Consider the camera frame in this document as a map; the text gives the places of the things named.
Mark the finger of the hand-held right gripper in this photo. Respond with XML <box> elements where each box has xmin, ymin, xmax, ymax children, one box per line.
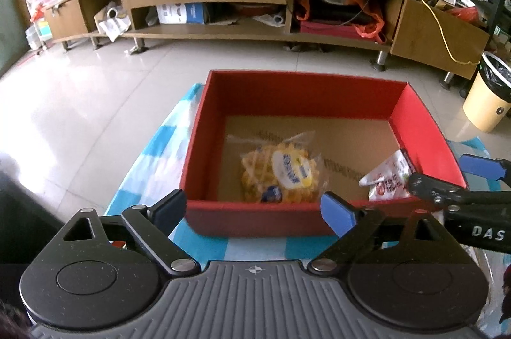
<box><xmin>407</xmin><ymin>173</ymin><xmax>480</xmax><ymax>218</ymax></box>
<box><xmin>458</xmin><ymin>154</ymin><xmax>511</xmax><ymax>189</ymax></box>

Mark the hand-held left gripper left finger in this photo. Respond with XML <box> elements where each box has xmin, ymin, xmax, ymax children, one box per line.
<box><xmin>60</xmin><ymin>189</ymin><xmax>200</xmax><ymax>278</ymax></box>

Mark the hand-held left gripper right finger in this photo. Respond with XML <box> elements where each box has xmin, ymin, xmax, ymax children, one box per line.
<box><xmin>307</xmin><ymin>192</ymin><xmax>456</xmax><ymax>278</ymax></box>

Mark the white red snack packet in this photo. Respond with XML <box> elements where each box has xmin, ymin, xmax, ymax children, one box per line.
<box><xmin>358</xmin><ymin>148</ymin><xmax>416</xmax><ymax>203</ymax></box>

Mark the waffle packet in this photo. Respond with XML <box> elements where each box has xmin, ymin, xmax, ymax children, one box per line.
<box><xmin>227</xmin><ymin>131</ymin><xmax>330</xmax><ymax>204</ymax></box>

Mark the red cardboard box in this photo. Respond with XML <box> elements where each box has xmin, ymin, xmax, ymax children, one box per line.
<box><xmin>179</xmin><ymin>69</ymin><xmax>469</xmax><ymax>239</ymax></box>

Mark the blue white checkered tablecloth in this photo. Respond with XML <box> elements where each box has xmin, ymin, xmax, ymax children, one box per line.
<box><xmin>104</xmin><ymin>83</ymin><xmax>511</xmax><ymax>324</ymax></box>

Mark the cream trash bin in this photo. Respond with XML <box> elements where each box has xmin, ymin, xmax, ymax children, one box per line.
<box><xmin>463</xmin><ymin>51</ymin><xmax>511</xmax><ymax>133</ymax></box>

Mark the black furniture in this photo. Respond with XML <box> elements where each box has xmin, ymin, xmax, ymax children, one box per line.
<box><xmin>0</xmin><ymin>159</ymin><xmax>69</xmax><ymax>268</ymax></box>

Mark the red plastic bag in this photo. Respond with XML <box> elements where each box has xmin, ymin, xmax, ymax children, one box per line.
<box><xmin>454</xmin><ymin>7</ymin><xmax>480</xmax><ymax>25</ymax></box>

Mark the orange plastic bag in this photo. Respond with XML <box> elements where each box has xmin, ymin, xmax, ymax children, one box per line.
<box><xmin>295</xmin><ymin>0</ymin><xmax>388</xmax><ymax>44</ymax></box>

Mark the torn paper carton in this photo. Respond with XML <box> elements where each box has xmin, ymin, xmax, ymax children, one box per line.
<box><xmin>94</xmin><ymin>1</ymin><xmax>131</xmax><ymax>42</ymax></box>

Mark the blue white carton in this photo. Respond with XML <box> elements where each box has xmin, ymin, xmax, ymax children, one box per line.
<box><xmin>156</xmin><ymin>2</ymin><xmax>211</xmax><ymax>25</ymax></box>

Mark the white plastic drawer cart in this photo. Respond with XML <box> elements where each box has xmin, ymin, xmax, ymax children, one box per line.
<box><xmin>23</xmin><ymin>0</ymin><xmax>55</xmax><ymax>54</ymax></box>

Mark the glass sliding door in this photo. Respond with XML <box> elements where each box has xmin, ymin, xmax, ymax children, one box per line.
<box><xmin>0</xmin><ymin>0</ymin><xmax>32</xmax><ymax>74</ymax></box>

